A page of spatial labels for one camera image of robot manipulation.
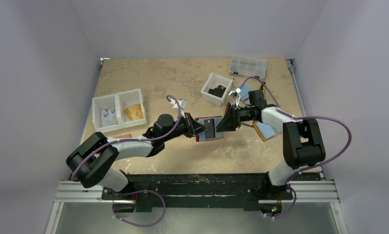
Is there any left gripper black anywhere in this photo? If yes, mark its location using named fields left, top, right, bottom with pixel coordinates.
left=163, top=113, right=207, bottom=142

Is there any black card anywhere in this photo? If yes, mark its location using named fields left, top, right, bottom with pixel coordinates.
left=199, top=118, right=216, bottom=142

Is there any red card holder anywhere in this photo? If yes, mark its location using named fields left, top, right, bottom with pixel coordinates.
left=195, top=116, right=224, bottom=142

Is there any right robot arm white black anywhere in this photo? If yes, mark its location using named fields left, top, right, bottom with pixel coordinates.
left=216, top=90, right=326, bottom=198

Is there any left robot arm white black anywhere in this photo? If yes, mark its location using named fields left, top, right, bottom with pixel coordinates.
left=66, top=113, right=208, bottom=199

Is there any open blue card holder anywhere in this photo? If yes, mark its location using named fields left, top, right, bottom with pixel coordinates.
left=240, top=84, right=252, bottom=101

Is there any open tan card holder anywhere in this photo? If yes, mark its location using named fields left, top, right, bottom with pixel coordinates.
left=253, top=121, right=280, bottom=142

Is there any orange card in bin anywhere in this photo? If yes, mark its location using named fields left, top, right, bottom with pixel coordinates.
left=124, top=104, right=143, bottom=121

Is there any closed pink-brown card holder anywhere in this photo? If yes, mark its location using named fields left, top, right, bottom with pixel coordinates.
left=114, top=134, right=131, bottom=139

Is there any grey card in bin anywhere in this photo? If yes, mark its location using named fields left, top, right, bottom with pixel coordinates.
left=100, top=106, right=118, bottom=127

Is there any black item in bin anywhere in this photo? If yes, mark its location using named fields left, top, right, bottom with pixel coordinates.
left=208, top=85, right=226, bottom=98

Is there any small white square bin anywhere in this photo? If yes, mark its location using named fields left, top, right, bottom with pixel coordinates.
left=201, top=73, right=233, bottom=106

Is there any clear plastic organizer box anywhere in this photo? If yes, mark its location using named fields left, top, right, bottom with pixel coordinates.
left=229, top=55, right=267, bottom=79

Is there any white two-compartment bin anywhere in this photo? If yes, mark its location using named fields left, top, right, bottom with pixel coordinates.
left=92, top=88, right=147, bottom=133

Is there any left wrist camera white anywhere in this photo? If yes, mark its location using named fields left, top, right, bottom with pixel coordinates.
left=170, top=98, right=187, bottom=113

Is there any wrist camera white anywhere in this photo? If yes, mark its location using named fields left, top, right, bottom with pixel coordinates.
left=228, top=88, right=241, bottom=107
left=170, top=98, right=187, bottom=113

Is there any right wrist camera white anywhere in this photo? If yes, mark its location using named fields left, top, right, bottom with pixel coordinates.
left=228, top=88, right=241, bottom=107

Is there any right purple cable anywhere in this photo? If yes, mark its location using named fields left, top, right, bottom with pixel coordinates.
left=236, top=76, right=353, bottom=221

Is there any aluminium frame rail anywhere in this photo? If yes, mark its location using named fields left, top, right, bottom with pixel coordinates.
left=55, top=181, right=103, bottom=203

